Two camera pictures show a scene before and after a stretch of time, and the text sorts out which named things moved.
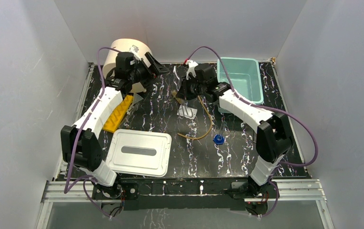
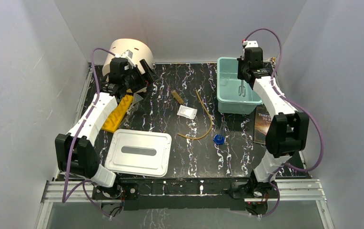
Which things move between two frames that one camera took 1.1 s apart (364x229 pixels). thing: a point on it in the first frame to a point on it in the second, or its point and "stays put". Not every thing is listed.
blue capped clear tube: [219, 138] stays put
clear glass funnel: [136, 98] stays put
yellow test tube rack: [116, 119] stays put
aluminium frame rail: [302, 191] stays put
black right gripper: [184, 93] to [240, 62]
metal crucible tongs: [183, 110] to [242, 89]
